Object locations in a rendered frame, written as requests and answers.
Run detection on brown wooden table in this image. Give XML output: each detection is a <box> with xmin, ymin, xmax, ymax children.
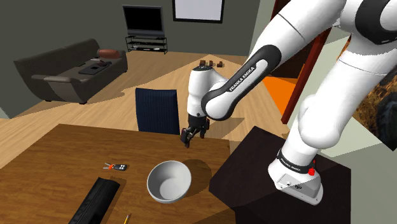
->
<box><xmin>0</xmin><ymin>123</ymin><xmax>232</xmax><ymax>224</ymax></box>

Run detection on dark robot stand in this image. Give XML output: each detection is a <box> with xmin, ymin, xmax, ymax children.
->
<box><xmin>208</xmin><ymin>125</ymin><xmax>352</xmax><ymax>224</ymax></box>

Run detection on black framed wall picture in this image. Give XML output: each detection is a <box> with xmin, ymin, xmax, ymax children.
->
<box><xmin>172</xmin><ymin>0</ymin><xmax>225</xmax><ymax>24</ymax></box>

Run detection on white bowl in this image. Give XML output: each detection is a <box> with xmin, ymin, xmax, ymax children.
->
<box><xmin>146</xmin><ymin>160</ymin><xmax>192</xmax><ymax>204</ymax></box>

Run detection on dark blue chair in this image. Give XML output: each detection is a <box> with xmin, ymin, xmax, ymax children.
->
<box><xmin>134</xmin><ymin>87</ymin><xmax>181</xmax><ymax>136</ymax></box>

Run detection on black television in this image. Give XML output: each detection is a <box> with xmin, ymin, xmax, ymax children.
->
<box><xmin>122</xmin><ymin>4</ymin><xmax>165</xmax><ymax>38</ymax></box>

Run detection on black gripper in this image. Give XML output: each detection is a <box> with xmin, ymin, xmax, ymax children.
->
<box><xmin>180</xmin><ymin>113</ymin><xmax>211</xmax><ymax>148</ymax></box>

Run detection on black television stand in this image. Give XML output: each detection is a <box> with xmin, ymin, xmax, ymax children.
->
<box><xmin>125</xmin><ymin>34</ymin><xmax>169</xmax><ymax>55</ymax></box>

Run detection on black key fob with keys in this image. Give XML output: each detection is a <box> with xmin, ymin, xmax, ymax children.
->
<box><xmin>102</xmin><ymin>162</ymin><xmax>129</xmax><ymax>172</ymax></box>

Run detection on black zipped pouch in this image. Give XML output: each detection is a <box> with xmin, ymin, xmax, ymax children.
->
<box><xmin>67</xmin><ymin>177</ymin><xmax>121</xmax><ymax>224</ymax></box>

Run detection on red-brown door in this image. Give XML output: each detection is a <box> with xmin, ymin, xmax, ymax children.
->
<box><xmin>269</xmin><ymin>0</ymin><xmax>333</xmax><ymax>125</ymax></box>

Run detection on dark grey sofa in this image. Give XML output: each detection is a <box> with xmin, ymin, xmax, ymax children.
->
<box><xmin>13</xmin><ymin>38</ymin><xmax>129</xmax><ymax>105</ymax></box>

